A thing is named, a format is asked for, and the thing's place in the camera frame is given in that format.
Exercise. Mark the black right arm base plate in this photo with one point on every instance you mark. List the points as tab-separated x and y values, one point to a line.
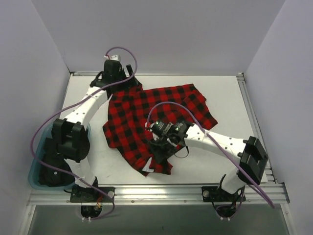
216	195

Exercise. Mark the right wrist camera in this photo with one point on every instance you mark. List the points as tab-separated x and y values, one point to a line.
160	128

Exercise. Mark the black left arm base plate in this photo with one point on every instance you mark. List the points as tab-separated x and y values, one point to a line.
88	195

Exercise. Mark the teal plastic bin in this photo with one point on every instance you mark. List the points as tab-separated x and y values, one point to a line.
36	166

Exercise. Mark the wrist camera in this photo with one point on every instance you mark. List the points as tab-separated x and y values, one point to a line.
113	57
160	128

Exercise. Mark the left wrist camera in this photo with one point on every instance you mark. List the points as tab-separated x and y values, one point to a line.
113	57

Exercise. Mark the aluminium front rail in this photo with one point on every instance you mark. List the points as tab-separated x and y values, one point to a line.
158	195

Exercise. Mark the black clothing in bin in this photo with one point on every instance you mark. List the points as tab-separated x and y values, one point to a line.
48	176

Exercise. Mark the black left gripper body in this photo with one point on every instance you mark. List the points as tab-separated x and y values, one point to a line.
127	77

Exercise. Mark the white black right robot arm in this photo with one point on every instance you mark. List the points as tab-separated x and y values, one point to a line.
248	156

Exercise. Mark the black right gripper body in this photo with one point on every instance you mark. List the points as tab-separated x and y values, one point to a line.
160	149

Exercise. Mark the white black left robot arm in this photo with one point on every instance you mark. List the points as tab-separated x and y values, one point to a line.
94	98

